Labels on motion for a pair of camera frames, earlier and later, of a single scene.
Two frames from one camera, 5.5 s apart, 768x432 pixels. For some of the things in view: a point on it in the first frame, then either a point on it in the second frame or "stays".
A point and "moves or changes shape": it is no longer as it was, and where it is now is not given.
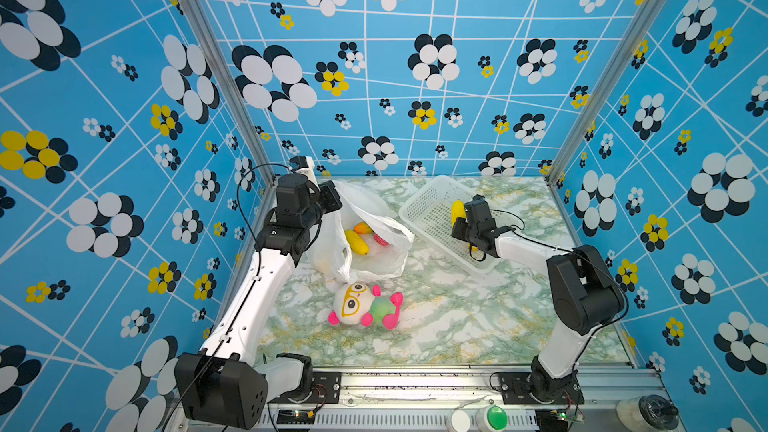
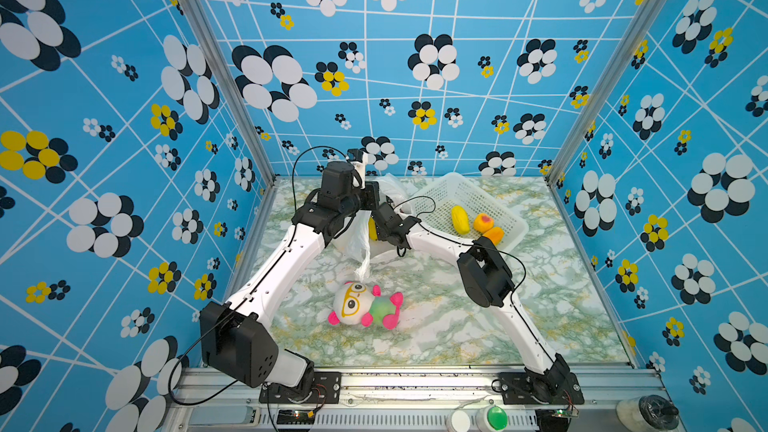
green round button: x=497 y=417 stays
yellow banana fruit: x=357 y=243 → x=372 y=229
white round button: x=460 y=421 stays
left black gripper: x=327 y=192 → x=370 y=193
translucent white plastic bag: x=359 y=239 moves or changes shape
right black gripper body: x=472 y=236 → x=383 y=235
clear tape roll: x=648 y=412 stays
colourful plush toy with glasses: x=362 y=304 stays
